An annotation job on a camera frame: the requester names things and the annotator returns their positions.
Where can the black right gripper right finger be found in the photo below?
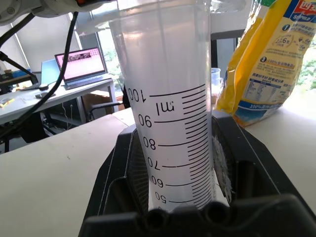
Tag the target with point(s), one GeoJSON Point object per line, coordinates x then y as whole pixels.
{"type": "Point", "coordinates": [249, 158]}

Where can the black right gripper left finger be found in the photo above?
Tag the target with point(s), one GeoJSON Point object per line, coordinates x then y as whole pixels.
{"type": "Point", "coordinates": [116, 170]}

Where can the clear plastic graduated syringe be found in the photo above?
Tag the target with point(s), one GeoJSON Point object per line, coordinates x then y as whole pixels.
{"type": "Point", "coordinates": [170, 98]}

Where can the clear plastic measuring cup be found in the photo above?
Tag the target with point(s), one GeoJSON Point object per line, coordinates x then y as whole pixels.
{"type": "Point", "coordinates": [215, 77]}

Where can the black office chair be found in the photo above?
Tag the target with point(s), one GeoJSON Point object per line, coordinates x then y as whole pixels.
{"type": "Point", "coordinates": [105, 108]}

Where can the brown cardboard box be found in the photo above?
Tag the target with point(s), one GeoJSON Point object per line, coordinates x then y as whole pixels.
{"type": "Point", "coordinates": [96, 101]}

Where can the white office desk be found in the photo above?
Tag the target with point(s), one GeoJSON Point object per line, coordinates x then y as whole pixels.
{"type": "Point", "coordinates": [54, 96]}

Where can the yellow printed food bag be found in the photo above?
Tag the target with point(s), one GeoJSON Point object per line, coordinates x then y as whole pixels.
{"type": "Point", "coordinates": [267, 59]}

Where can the black smartphone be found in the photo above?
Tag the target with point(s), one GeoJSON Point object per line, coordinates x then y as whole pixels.
{"type": "Point", "coordinates": [44, 94]}

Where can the open laptop with pink screen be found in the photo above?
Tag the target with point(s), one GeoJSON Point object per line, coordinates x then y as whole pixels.
{"type": "Point", "coordinates": [82, 67]}

